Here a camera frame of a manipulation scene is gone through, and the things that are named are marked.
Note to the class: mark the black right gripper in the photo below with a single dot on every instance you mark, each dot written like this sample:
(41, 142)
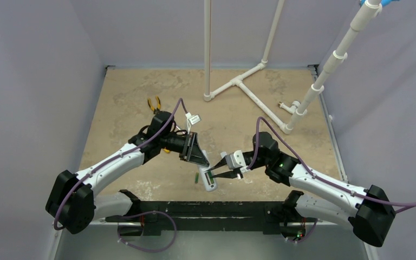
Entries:
(261, 157)

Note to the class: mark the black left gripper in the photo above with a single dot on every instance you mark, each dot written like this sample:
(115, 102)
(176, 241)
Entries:
(195, 155)

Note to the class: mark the white remote control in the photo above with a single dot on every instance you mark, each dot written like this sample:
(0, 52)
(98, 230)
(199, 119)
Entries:
(210, 185)

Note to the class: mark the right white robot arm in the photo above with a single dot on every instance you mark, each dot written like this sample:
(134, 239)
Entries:
(366, 211)

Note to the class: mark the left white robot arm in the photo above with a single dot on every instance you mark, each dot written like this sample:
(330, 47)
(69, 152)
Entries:
(72, 201)

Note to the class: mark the white pipe fitting brass end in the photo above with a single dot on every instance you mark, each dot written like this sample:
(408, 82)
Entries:
(290, 109)

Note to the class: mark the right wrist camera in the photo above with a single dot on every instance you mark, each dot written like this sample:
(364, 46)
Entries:
(236, 163)

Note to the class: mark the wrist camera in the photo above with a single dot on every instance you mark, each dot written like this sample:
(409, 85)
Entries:
(236, 163)
(192, 119)

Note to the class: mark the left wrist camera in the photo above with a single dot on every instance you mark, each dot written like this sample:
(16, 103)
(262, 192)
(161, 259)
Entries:
(192, 119)

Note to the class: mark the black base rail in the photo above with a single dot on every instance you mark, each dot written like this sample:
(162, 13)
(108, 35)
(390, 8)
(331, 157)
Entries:
(151, 218)

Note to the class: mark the aluminium frame rail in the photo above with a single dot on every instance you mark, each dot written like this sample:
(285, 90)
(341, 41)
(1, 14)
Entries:
(371, 252)

